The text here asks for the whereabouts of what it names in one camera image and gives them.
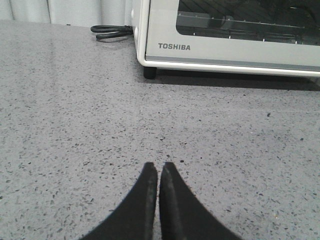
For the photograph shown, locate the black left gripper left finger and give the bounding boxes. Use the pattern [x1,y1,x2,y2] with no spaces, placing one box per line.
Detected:
[83,162,158,240]

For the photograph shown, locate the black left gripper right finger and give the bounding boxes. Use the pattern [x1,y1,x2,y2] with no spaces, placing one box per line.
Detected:
[159,162,240,240]

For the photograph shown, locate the white Toshiba toaster oven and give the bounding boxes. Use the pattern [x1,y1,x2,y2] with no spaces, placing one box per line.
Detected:
[130,0,320,80]

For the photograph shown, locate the grey curtain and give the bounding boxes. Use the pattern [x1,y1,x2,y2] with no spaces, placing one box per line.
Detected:
[0,0,133,27]

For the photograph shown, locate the black power cable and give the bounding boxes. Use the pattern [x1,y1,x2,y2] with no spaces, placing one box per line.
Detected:
[90,24,134,43]

